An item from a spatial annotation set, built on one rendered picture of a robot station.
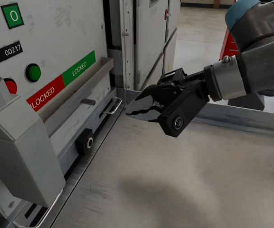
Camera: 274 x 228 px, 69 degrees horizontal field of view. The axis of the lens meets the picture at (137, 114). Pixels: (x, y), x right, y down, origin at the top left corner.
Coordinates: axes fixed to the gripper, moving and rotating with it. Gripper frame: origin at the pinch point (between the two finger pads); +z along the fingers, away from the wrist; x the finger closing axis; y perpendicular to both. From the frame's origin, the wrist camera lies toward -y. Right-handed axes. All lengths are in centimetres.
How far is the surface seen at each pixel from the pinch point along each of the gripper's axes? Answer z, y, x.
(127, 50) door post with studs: 8.0, 30.6, 8.3
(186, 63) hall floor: 53, 278, -90
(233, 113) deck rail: -17.9, 26.4, -25.7
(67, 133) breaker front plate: 16.7, -4.4, 1.9
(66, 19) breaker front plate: 4.0, 4.9, 23.8
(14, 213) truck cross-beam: 17.3, -24.3, -0.4
